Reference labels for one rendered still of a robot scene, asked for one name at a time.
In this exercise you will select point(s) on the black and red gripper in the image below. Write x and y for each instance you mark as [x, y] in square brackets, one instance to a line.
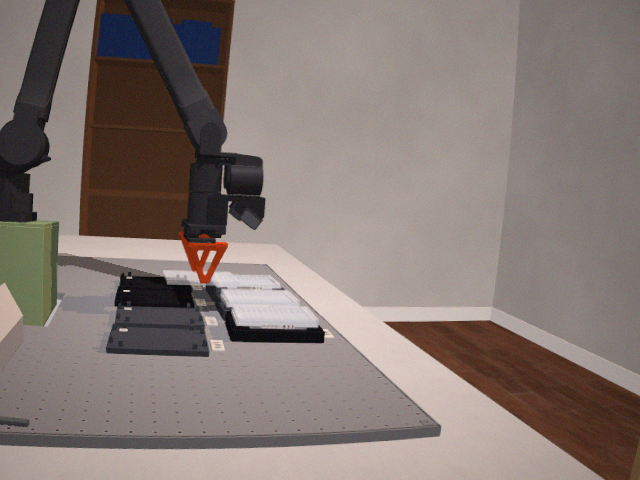
[196, 240]

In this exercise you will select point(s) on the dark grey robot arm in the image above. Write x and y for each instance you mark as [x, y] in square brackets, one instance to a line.
[23, 143]

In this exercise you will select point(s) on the white button panel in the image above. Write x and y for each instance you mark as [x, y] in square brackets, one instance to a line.
[11, 337]

